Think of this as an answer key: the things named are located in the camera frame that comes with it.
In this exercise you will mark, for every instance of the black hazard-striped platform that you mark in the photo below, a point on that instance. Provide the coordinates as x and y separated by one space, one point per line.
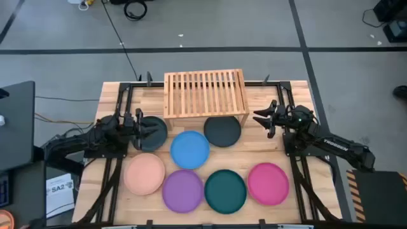
381 197

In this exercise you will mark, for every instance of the slate grey plate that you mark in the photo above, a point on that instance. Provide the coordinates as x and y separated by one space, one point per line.
159 143

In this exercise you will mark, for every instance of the bright blue plate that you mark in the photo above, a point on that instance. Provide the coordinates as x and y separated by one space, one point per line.
189 149

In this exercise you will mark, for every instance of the black table clamp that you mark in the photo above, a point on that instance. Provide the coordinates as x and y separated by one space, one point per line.
266 79
262 224
149 79
149 224

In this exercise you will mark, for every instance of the black box with screen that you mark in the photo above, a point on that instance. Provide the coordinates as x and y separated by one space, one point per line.
395 31

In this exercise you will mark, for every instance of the black equipment case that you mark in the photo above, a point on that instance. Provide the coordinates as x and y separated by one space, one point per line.
391 9

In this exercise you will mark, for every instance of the peach plate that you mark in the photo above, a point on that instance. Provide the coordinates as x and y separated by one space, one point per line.
144 174

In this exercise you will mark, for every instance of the purple plate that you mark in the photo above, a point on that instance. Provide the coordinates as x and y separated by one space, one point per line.
182 191

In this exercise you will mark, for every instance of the orange round object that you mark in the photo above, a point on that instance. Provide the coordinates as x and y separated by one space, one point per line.
5 220

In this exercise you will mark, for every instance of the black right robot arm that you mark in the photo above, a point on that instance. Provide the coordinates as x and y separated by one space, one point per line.
337 146

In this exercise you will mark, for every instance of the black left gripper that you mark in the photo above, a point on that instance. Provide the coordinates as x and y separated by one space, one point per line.
128 127

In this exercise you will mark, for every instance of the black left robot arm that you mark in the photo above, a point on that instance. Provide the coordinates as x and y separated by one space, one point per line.
95 136

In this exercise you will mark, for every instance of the black plate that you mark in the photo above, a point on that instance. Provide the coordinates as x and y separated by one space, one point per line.
222 133

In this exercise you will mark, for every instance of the white printed paper sheet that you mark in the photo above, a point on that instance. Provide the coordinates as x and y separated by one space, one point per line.
60 197

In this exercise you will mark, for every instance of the wooden slatted shelf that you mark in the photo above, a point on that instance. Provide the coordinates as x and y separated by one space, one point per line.
206 95

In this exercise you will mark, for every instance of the pink plate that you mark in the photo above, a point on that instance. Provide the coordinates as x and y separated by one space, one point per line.
268 184

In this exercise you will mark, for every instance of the small white container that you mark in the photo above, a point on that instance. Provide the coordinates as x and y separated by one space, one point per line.
2 120

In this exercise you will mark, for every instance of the dark teal plate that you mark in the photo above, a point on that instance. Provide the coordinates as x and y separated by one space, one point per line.
225 191

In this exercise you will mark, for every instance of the person's shoe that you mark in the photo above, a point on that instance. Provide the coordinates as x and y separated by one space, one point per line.
400 92

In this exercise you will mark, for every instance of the black floor equipment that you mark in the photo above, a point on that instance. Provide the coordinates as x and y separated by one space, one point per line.
130 2

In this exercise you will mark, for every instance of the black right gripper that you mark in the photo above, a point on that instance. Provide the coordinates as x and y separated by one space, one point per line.
281 117

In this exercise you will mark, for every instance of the black aluminium table frame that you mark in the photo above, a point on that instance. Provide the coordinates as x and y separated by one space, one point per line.
140 84

